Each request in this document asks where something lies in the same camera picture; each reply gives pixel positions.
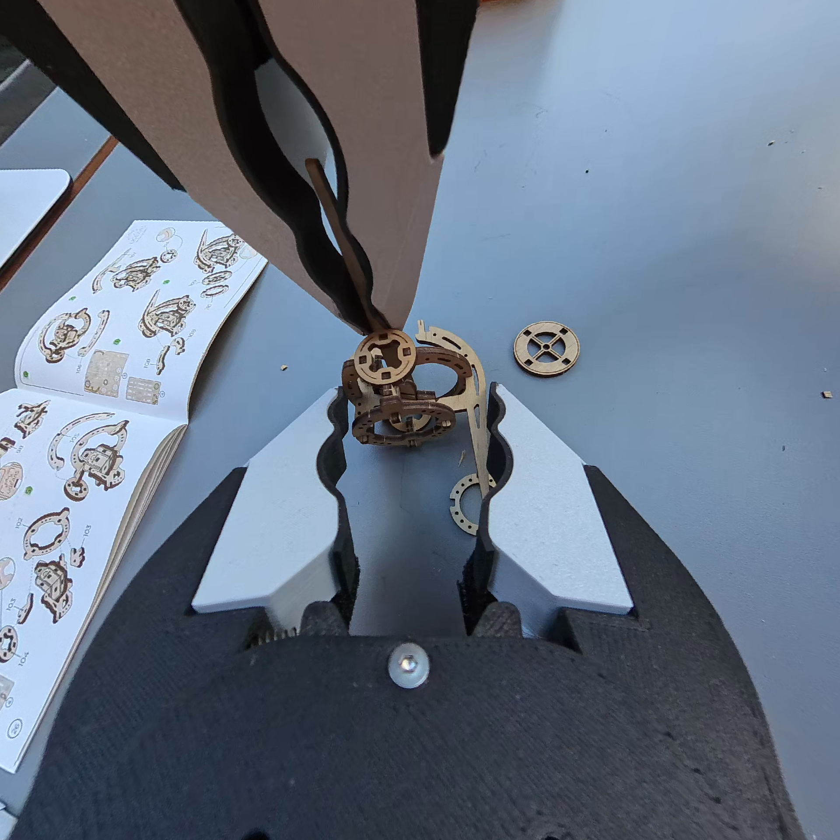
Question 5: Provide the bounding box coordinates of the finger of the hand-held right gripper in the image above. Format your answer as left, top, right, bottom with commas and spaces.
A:
38, 0, 371, 327
248, 0, 448, 327

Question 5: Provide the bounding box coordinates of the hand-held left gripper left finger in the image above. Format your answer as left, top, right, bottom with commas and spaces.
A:
190, 386, 361, 636

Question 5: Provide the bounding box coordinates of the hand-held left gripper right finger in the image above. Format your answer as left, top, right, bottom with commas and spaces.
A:
456, 382, 637, 637

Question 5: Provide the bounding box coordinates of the thin wooden stick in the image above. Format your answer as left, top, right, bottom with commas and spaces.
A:
304, 157, 389, 331

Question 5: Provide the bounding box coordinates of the wooden model assembly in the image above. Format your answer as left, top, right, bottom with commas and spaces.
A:
340, 319, 508, 539

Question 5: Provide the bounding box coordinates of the white flat panel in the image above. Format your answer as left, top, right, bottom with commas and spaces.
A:
0, 168, 72, 268

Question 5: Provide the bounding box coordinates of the round wooden spoked wheel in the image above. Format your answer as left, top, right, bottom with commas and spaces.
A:
513, 320, 581, 379

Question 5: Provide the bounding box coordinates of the open instruction booklet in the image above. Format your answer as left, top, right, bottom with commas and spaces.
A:
0, 220, 270, 774

